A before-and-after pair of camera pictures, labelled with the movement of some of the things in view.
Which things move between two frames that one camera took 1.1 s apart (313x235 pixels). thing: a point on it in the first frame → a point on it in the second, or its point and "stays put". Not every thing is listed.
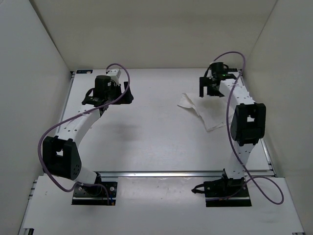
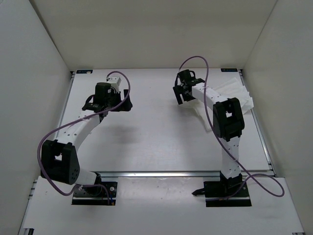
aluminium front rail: (160, 174) stays put
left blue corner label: (84, 71) stays put
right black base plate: (224, 187) stays put
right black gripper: (205, 82) → (178, 90)
